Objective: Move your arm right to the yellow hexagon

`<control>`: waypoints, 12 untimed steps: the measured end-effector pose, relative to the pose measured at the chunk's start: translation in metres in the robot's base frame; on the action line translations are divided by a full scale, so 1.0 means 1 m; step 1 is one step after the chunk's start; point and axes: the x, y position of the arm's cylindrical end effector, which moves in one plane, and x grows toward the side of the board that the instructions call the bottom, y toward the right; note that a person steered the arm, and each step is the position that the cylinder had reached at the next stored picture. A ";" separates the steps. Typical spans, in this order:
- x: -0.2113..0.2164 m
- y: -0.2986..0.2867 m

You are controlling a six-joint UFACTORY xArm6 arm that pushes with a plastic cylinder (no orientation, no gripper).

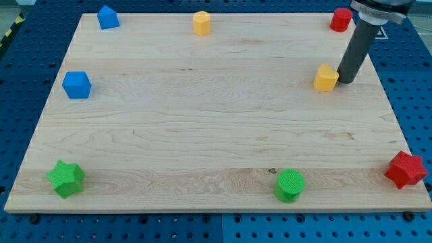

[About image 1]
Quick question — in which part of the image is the green cylinder block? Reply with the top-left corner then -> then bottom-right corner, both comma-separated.
274,169 -> 306,203

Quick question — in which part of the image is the yellow heart block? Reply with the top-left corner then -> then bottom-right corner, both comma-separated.
313,64 -> 340,92

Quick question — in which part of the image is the blue cube block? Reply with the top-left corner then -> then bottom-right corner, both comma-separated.
62,71 -> 92,99

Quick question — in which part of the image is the robot arm flange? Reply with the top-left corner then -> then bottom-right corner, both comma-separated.
350,0 -> 415,26

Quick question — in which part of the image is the red star block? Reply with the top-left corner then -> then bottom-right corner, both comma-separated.
384,151 -> 428,189

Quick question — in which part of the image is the blue pentagon block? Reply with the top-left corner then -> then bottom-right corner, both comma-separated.
97,5 -> 120,30

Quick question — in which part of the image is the red cylinder block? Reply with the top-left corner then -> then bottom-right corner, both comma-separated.
329,8 -> 353,32

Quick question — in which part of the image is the green star block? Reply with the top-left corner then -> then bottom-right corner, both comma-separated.
45,160 -> 86,199

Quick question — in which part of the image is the wooden board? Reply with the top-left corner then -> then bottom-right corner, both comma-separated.
5,13 -> 431,213

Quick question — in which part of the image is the yellow hexagon block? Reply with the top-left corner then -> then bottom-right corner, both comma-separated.
192,11 -> 211,36

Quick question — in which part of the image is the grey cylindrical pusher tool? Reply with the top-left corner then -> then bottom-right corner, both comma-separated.
337,20 -> 380,84

